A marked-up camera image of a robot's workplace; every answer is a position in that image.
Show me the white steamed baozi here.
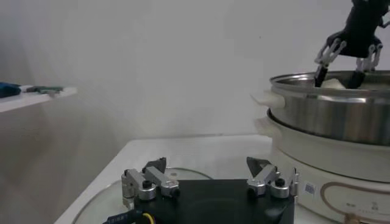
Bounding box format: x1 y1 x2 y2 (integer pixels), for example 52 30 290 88
321 78 348 89

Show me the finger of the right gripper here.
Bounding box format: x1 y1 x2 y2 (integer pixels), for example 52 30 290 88
347 43 384 90
314 38 347 88

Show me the round glass pot lid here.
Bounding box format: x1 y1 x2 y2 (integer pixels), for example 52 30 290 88
73 167 214 224

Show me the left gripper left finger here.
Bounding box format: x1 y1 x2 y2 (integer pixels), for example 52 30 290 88
121 156 181 211

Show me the blue computer mouse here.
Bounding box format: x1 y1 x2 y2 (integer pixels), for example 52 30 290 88
0 82 22 99

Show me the white side table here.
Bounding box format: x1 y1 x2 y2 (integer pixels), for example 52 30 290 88
0 86 77 113

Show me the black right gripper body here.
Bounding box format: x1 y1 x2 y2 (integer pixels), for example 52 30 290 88
327 0 390 59

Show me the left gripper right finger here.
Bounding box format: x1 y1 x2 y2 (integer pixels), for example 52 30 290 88
246 156 300 199

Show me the perforated steel steamer basket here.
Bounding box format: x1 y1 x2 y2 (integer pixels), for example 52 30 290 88
250 70 390 147

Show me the white electric cooking pot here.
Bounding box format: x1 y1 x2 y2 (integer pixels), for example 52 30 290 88
254 117 390 224

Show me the green circuit board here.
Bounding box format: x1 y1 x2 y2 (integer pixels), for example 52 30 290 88
26 85 64 95

